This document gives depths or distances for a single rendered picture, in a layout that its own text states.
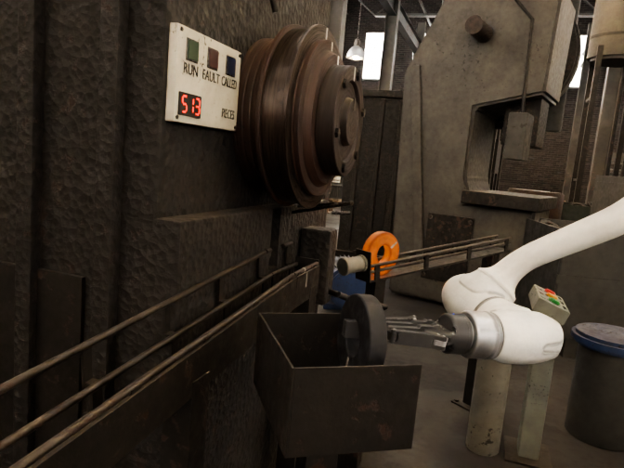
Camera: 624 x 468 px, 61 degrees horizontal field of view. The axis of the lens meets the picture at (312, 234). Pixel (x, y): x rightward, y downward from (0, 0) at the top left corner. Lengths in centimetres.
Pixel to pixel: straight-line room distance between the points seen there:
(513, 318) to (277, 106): 67
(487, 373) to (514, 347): 100
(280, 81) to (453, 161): 290
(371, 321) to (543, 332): 36
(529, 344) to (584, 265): 233
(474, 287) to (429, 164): 297
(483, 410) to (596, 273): 154
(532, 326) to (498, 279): 15
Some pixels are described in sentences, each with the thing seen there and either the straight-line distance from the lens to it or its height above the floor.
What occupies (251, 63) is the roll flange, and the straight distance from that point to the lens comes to 135.
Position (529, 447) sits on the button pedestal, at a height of 5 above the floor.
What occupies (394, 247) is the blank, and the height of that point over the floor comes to 73.
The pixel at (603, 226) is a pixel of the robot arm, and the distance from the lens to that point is 119.
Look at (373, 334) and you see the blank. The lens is 89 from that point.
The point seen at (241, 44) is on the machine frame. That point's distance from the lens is 136.
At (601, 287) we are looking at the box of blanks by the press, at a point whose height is 44.
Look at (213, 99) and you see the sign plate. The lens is 120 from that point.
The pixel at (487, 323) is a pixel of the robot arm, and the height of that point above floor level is 74.
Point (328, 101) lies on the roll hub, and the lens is 129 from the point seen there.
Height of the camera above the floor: 101
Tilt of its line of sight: 8 degrees down
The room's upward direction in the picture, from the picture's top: 5 degrees clockwise
